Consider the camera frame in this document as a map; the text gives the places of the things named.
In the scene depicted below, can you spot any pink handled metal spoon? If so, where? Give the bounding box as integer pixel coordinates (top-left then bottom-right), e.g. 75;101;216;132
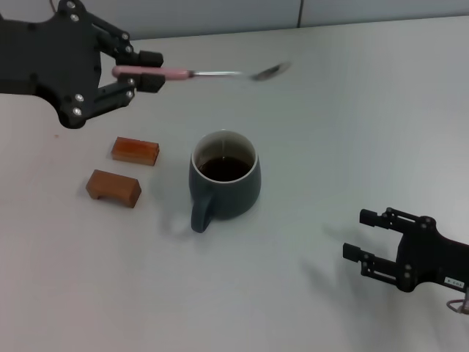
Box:
111;61;293;82

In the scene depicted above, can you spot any dark grey ceramic cup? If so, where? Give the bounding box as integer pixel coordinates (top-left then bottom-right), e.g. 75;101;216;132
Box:
188;128;262;234

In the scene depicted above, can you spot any brown notched wooden block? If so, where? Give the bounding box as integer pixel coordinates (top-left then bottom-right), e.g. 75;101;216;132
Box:
85;169;142;210

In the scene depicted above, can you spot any dark coffee liquid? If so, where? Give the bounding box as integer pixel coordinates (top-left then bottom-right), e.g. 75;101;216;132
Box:
197;155;254;183

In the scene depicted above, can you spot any right wrist cable plug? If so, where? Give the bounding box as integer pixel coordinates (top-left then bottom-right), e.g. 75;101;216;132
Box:
445;287;469;316

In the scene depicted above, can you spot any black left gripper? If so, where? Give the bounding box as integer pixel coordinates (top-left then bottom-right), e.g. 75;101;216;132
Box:
0;0;165;129

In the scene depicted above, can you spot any glossy orange wooden block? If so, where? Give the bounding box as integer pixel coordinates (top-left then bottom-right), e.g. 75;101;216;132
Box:
110;136;161;168

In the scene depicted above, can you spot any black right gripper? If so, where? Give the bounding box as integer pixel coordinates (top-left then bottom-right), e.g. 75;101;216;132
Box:
342;207;469;294

